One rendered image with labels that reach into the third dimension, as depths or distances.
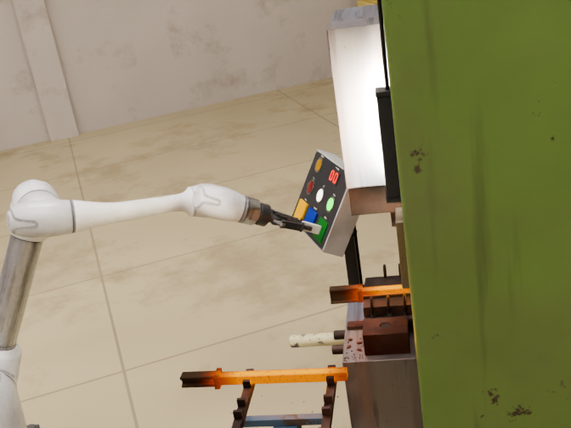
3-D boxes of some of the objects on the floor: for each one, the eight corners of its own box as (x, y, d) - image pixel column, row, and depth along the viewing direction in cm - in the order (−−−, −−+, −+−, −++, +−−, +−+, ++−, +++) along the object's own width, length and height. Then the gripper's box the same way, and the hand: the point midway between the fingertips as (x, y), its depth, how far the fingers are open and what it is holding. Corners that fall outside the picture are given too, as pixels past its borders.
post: (369, 443, 310) (336, 195, 270) (370, 437, 314) (337, 191, 273) (379, 443, 310) (347, 194, 269) (379, 436, 313) (348, 190, 273)
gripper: (246, 216, 260) (309, 233, 269) (257, 230, 248) (322, 246, 257) (254, 196, 258) (317, 213, 267) (265, 208, 246) (330, 226, 256)
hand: (310, 228), depth 261 cm, fingers closed
